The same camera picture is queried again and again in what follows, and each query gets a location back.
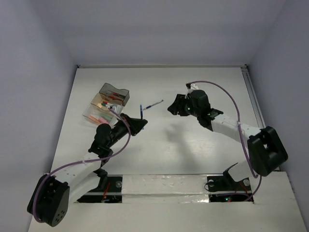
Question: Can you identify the green highlighter marker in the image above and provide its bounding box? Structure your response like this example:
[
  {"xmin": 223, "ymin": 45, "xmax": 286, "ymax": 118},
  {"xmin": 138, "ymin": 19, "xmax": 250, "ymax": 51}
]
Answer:
[{"xmin": 100, "ymin": 114, "xmax": 113, "ymax": 120}]

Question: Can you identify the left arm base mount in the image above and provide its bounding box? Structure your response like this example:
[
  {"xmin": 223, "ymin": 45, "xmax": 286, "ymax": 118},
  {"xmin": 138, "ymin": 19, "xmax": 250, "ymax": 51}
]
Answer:
[{"xmin": 77, "ymin": 169, "xmax": 123, "ymax": 203}]

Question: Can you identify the aluminium side rail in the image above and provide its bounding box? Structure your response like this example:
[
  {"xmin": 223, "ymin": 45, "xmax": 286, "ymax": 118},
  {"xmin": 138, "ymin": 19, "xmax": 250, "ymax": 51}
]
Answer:
[{"xmin": 240, "ymin": 65, "xmax": 266, "ymax": 128}]

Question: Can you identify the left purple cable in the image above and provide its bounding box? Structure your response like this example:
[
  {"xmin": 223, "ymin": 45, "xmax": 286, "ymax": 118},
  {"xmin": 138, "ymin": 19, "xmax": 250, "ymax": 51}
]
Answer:
[{"xmin": 32, "ymin": 107, "xmax": 132, "ymax": 223}]

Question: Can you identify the blue gel pen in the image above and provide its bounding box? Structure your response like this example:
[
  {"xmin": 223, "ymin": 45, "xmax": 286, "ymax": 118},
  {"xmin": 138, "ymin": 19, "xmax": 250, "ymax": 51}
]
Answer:
[{"xmin": 140, "ymin": 104, "xmax": 143, "ymax": 120}]

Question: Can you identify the orange highlighter marker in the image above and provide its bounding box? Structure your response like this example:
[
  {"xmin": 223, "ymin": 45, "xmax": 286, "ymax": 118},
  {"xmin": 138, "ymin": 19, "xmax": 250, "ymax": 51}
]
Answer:
[{"xmin": 88, "ymin": 116, "xmax": 100, "ymax": 123}]

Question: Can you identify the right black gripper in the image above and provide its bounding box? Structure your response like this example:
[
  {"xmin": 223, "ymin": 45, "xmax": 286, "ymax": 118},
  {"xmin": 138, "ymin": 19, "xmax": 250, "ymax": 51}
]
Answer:
[{"xmin": 167, "ymin": 94, "xmax": 200, "ymax": 117}]

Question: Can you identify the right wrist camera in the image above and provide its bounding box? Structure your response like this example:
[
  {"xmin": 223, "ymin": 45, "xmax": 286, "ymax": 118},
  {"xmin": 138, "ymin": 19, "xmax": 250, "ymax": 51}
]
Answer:
[{"xmin": 186, "ymin": 83, "xmax": 199, "ymax": 95}]

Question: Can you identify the pink highlighter marker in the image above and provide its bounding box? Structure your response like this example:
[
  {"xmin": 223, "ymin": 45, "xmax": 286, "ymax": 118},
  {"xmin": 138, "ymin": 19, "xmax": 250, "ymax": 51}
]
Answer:
[{"xmin": 98, "ymin": 117, "xmax": 109, "ymax": 124}]

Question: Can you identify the red gel pen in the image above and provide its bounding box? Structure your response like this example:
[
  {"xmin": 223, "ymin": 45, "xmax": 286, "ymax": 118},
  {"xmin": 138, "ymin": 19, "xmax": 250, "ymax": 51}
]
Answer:
[{"xmin": 107, "ymin": 96, "xmax": 123, "ymax": 101}]

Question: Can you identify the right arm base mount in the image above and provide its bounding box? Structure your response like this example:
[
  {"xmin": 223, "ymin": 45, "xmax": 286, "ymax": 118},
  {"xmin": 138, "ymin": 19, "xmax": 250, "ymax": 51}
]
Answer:
[{"xmin": 204, "ymin": 164, "xmax": 253, "ymax": 203}]

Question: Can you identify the clear plastic container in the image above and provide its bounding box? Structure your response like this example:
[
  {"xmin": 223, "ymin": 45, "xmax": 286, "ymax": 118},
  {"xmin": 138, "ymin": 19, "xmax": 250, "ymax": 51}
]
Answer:
[{"xmin": 83, "ymin": 104, "xmax": 117, "ymax": 127}]

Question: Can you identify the long red pen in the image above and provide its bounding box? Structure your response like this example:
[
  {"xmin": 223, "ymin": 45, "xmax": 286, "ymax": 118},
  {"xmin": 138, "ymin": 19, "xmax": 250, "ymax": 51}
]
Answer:
[{"xmin": 110, "ymin": 91, "xmax": 125, "ymax": 97}]

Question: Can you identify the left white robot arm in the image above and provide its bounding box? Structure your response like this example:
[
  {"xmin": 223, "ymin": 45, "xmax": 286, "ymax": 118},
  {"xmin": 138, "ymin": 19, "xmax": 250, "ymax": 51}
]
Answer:
[{"xmin": 27, "ymin": 113, "xmax": 148, "ymax": 227}]

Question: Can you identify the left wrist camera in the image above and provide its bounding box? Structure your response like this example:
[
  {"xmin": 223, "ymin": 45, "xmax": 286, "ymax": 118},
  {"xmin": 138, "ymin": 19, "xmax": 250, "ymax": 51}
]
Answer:
[{"xmin": 108, "ymin": 104, "xmax": 123, "ymax": 114}]

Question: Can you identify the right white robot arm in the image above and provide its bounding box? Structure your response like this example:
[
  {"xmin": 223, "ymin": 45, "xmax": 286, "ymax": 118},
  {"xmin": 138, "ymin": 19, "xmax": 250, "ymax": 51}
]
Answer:
[{"xmin": 168, "ymin": 90, "xmax": 288, "ymax": 189}]

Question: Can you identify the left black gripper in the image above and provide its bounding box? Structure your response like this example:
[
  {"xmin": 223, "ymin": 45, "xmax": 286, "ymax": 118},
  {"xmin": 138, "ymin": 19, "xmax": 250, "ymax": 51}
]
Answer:
[{"xmin": 106, "ymin": 113, "xmax": 147, "ymax": 148}]

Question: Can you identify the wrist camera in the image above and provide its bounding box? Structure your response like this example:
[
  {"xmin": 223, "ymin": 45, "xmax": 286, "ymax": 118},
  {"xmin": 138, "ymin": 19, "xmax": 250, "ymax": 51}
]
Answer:
[
  {"xmin": 108, "ymin": 104, "xmax": 123, "ymax": 114},
  {"xmin": 186, "ymin": 83, "xmax": 199, "ymax": 95}
]

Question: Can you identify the blue ballpoint pen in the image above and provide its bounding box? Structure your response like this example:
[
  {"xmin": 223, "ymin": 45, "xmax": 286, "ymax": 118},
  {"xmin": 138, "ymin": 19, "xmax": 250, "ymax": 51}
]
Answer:
[{"xmin": 142, "ymin": 100, "xmax": 164, "ymax": 111}]

